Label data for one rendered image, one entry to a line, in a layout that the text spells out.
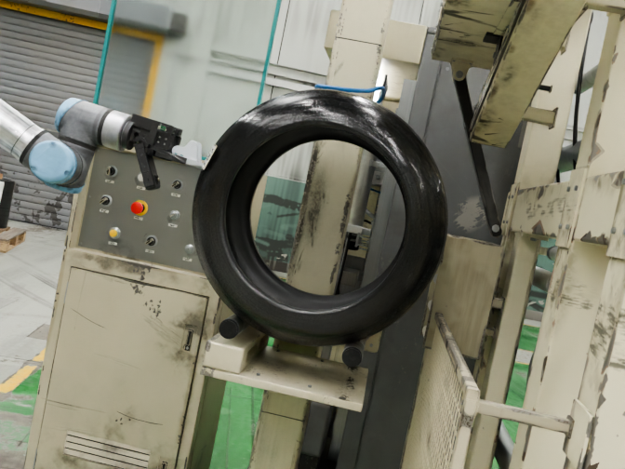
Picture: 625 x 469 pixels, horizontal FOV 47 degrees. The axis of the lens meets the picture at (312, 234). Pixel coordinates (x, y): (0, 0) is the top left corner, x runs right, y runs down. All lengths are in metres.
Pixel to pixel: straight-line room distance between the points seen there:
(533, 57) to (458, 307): 0.69
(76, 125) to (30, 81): 9.68
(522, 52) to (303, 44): 9.75
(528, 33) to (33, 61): 10.38
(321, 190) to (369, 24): 0.46
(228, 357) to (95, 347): 0.93
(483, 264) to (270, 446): 0.76
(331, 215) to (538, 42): 0.77
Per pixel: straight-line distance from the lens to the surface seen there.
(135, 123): 1.75
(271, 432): 2.03
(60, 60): 11.37
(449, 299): 1.86
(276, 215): 10.86
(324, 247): 1.93
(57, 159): 1.63
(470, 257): 1.86
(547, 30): 1.40
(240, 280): 1.57
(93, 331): 2.47
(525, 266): 1.89
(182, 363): 2.38
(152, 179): 1.73
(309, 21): 11.22
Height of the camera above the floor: 1.23
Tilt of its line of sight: 3 degrees down
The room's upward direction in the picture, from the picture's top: 11 degrees clockwise
